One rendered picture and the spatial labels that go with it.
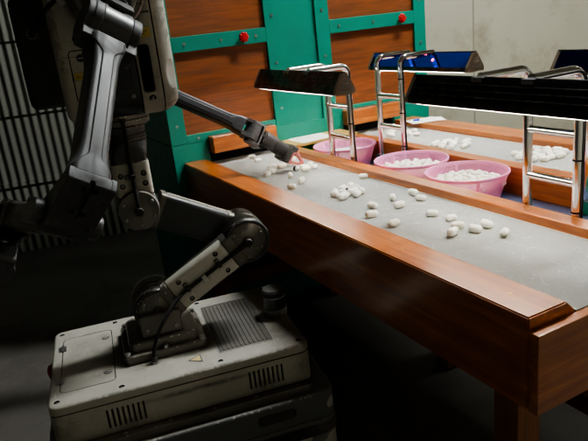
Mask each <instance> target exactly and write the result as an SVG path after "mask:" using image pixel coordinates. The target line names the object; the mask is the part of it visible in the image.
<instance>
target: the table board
mask: <svg viewBox="0 0 588 441"><path fill-rule="evenodd" d="M586 390H588V306H587V307H585V308H584V309H582V310H579V311H576V312H574V313H572V314H570V315H568V316H566V317H563V318H560V319H558V320H556V321H554V322H552V323H549V324H547V325H545V326H542V327H540V328H538V329H536V330H534V331H532V332H530V333H529V357H528V411H529V412H531V413H532V414H534V415H536V416H540V415H541V414H543V413H545V412H547V411H548V410H551V409H553V408H555V407H556V406H558V405H560V404H562V403H564V402H566V401H568V400H570V399H571V398H573V397H575V396H577V395H579V394H581V393H583V392H585V391H586Z"/></svg>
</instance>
